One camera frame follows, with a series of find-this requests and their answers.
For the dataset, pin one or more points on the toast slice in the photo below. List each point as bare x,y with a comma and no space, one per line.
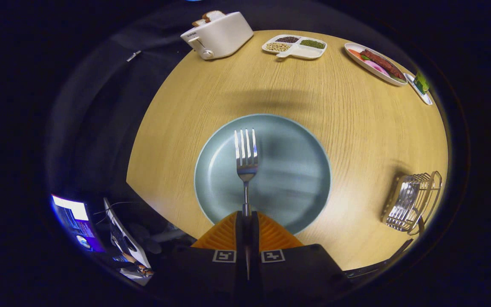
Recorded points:
198,22
213,16

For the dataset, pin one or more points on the perforated metal basket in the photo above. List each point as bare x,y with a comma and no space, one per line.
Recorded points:
407,200

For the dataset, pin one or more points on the white square coaster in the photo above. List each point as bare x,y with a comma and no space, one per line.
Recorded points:
425,99

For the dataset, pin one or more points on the pink ham slice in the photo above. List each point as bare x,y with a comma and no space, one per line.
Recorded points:
375,68

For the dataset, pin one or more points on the laptop computer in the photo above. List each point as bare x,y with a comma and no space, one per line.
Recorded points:
122,238

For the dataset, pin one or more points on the green drink bottle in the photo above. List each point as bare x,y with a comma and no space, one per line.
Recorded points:
421,83

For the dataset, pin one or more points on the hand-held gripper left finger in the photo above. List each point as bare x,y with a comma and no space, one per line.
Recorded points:
203,268

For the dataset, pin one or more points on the white toaster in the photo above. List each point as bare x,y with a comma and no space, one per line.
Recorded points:
224,36

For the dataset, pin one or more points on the black backdrop cloth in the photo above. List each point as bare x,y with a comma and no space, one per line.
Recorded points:
100,106

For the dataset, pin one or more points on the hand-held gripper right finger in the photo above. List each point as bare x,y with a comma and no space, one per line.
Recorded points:
288,268

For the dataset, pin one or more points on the metal clip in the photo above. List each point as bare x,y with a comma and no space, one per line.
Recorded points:
134,56

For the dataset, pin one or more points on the orange carrot slice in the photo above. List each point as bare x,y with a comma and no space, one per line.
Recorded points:
354,53

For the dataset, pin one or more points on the red-brown meat pieces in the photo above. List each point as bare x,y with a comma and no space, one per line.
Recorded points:
382,62

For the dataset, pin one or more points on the light green round plate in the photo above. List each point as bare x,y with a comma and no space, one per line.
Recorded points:
292,179

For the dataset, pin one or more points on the white oval food plate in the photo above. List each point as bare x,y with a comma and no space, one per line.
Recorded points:
356,62

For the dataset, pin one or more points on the white divided dish with beans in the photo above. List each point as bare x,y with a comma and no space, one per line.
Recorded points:
309,52

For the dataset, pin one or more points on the lit computer monitor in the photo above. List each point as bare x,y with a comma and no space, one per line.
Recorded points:
75,217

